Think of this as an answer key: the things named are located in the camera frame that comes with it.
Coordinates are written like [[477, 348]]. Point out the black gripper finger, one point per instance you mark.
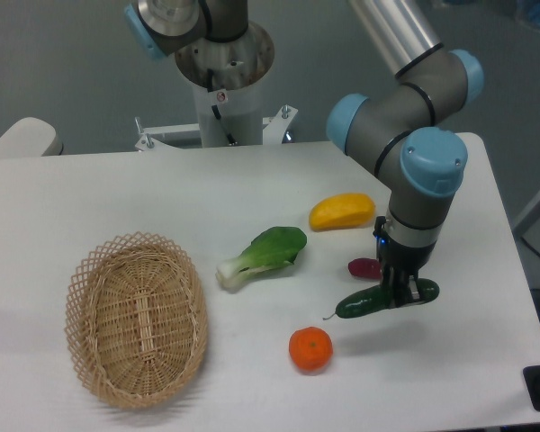
[[407, 292], [386, 284]]

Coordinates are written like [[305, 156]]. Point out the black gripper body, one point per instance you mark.
[[406, 250]]

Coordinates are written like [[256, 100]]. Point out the dark green cucumber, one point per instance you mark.
[[370, 300]]

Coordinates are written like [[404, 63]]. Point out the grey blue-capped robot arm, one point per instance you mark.
[[396, 139]]

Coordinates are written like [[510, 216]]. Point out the purple-red sweet potato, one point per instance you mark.
[[365, 268]]

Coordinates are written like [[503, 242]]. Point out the yellow mango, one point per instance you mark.
[[342, 211]]

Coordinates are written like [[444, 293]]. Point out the orange tangerine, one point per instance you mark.
[[310, 349]]

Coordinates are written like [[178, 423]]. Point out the green bok choy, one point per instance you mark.
[[273, 249]]

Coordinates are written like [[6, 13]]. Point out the woven wicker basket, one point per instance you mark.
[[136, 321]]

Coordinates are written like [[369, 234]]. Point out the white chair armrest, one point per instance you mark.
[[30, 138]]

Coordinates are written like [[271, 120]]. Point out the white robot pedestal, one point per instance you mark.
[[226, 79]]

